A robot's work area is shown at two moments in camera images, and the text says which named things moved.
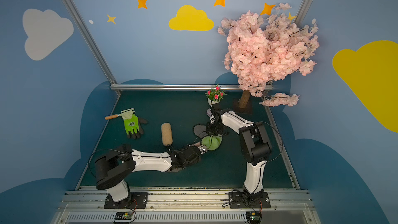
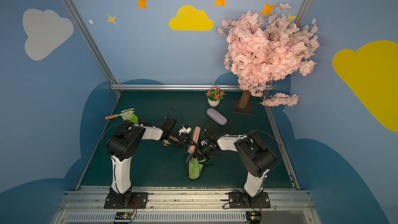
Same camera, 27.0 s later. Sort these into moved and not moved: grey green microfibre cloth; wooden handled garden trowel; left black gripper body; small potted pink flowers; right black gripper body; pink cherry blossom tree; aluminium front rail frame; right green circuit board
Moved: left black gripper body; grey green microfibre cloth; right black gripper body
Not moved: pink cherry blossom tree; right green circuit board; aluminium front rail frame; small potted pink flowers; wooden handled garden trowel
